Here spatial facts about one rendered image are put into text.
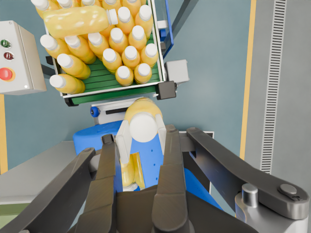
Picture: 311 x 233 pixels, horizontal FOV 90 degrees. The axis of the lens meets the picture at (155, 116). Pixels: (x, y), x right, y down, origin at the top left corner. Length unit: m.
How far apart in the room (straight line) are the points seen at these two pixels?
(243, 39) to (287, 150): 1.44
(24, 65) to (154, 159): 0.48
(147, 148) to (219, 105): 1.52
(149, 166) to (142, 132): 0.24
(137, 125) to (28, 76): 0.47
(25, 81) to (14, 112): 1.36
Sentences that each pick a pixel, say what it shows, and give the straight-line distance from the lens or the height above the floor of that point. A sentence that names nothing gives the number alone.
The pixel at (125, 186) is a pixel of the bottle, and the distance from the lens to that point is 0.52.
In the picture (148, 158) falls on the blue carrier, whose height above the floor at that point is 1.21.
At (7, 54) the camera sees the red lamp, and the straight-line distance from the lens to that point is 0.64.
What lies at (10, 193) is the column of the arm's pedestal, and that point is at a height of 0.92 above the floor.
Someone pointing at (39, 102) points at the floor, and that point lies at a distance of 1.85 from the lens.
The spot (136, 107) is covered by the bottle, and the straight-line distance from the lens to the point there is 0.25.
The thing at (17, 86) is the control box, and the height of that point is 1.10.
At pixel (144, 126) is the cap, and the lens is 0.21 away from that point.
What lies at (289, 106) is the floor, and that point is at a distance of 2.47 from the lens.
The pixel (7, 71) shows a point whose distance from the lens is 0.63.
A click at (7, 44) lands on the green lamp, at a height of 1.11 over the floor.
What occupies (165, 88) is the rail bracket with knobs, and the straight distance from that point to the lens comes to 0.64.
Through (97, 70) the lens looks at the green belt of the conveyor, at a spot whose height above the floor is 0.90.
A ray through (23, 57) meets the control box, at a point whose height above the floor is 1.09.
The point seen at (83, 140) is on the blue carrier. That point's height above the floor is 1.21.
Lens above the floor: 1.63
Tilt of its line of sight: 81 degrees down
